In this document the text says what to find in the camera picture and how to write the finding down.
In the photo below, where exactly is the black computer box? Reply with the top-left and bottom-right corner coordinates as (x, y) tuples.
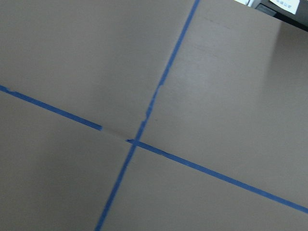
(251, 0), (308, 31)

